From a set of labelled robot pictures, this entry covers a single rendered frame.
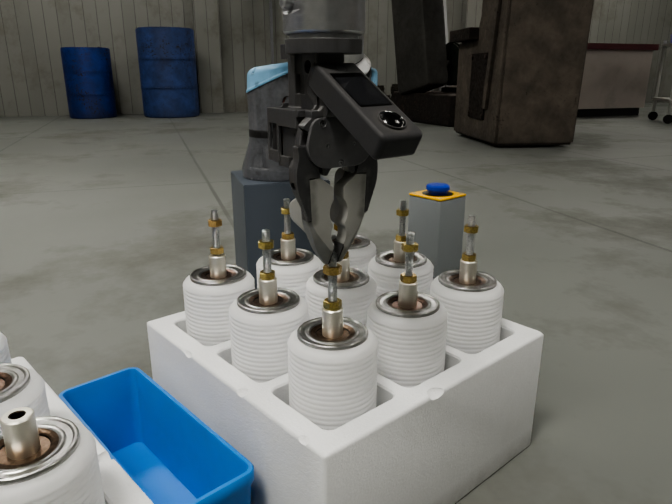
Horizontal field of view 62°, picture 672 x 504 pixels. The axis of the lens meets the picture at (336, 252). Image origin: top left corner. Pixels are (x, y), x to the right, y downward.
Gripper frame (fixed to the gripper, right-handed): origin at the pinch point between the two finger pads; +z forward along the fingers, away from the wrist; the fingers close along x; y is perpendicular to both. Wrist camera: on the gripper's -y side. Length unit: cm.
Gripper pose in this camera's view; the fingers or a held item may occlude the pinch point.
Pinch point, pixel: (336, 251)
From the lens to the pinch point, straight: 56.4
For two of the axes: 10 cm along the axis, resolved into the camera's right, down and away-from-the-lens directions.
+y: -5.5, -2.6, 7.9
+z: 0.0, 9.5, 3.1
